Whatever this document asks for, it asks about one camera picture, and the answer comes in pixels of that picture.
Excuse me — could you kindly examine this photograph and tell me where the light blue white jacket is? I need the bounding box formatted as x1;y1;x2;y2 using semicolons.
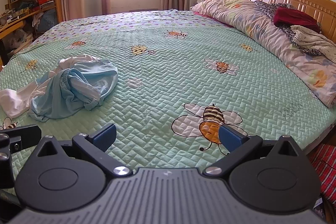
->
1;55;118;122

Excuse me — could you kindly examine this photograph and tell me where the red plaid cloth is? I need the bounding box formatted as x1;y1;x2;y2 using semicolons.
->
309;144;336;207

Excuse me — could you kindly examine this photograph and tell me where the green quilted bee bedspread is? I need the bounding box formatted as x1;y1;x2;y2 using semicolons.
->
1;10;335;169

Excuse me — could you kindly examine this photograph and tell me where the wooden desk with drawers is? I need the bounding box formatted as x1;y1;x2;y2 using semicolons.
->
0;10;40;66

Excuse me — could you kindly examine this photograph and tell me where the floral folded duvet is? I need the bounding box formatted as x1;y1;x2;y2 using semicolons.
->
191;0;335;108

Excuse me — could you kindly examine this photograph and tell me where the cream patterned garment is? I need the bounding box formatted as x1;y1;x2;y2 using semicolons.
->
290;25;335;63

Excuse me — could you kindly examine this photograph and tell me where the dark red garment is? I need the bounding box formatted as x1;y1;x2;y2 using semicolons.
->
273;7;321;33

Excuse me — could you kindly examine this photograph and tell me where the dark patterned garment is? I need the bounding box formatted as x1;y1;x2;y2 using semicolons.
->
255;1;322;56

